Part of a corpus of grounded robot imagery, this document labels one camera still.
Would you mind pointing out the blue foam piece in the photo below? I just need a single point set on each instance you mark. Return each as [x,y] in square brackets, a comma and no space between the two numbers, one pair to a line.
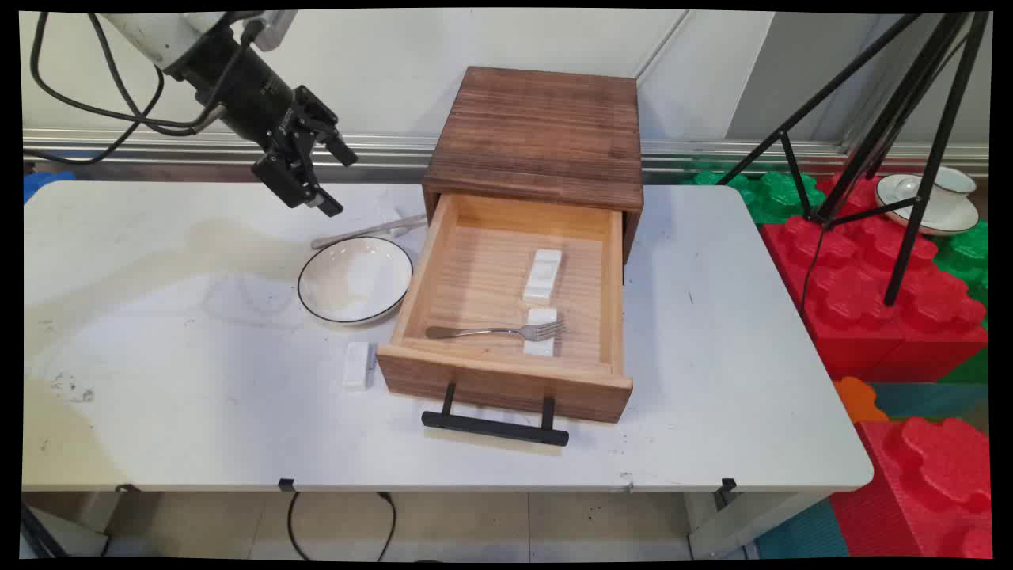
[43,184]

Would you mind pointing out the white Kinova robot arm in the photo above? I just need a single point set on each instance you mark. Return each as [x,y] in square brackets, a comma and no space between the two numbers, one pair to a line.
[150,32]

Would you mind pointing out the white table leg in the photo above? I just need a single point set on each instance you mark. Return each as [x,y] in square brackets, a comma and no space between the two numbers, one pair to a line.
[736,526]

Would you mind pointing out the dark wooden drawer cabinet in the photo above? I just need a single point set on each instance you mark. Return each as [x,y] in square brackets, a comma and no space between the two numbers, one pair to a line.
[538,134]

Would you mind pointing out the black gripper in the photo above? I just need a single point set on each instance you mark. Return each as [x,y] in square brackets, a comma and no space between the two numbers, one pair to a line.
[247,87]

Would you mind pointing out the white saucer dark rim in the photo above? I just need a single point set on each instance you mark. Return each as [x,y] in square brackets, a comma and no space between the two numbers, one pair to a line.
[954,226]

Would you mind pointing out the white bowl black rim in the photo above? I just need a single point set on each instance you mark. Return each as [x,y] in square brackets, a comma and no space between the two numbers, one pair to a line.
[354,281]

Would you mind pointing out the teal foam mat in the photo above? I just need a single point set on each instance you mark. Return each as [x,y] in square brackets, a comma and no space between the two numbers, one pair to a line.
[926,400]

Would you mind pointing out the orange foam piece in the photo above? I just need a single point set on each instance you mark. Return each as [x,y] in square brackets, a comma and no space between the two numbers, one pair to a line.
[859,400]

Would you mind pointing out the silver table knife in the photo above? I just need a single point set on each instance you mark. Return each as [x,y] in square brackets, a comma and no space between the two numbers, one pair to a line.
[364,232]

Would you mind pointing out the black tripod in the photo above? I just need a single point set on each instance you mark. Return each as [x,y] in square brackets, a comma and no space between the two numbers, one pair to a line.
[922,158]

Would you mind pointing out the metal wall rail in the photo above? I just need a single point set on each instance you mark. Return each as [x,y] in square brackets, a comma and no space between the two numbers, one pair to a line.
[158,146]

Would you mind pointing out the silver fork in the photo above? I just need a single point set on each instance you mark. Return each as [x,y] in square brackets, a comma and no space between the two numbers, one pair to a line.
[491,331]

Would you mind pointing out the green foam block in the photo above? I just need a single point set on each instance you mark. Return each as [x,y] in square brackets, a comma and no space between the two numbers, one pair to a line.
[967,257]
[772,194]

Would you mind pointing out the large red foam block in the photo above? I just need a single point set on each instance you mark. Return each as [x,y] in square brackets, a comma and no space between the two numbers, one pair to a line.
[855,293]

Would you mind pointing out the white ceramic cutlery rest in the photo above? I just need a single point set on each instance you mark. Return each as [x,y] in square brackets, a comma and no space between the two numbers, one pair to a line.
[392,215]
[540,347]
[358,366]
[543,275]

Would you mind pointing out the white teacup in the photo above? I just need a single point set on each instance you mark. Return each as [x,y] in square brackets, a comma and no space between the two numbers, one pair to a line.
[946,194]

